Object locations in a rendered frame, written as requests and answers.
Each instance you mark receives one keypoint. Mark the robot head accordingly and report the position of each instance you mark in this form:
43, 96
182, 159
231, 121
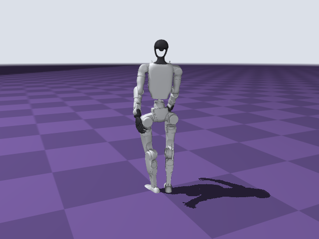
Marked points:
161, 45

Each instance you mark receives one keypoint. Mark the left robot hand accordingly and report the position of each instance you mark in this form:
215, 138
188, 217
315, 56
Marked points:
138, 121

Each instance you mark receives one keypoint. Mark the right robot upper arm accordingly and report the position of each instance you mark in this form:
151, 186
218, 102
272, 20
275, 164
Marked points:
176, 79

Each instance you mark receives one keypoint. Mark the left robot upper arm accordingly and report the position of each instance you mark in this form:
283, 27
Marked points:
141, 78

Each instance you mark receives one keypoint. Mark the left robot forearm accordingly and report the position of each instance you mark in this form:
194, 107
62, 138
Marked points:
137, 101

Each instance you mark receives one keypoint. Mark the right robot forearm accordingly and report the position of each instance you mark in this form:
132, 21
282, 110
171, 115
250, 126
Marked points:
172, 99

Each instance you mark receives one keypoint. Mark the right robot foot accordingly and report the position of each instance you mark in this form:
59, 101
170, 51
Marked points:
168, 188

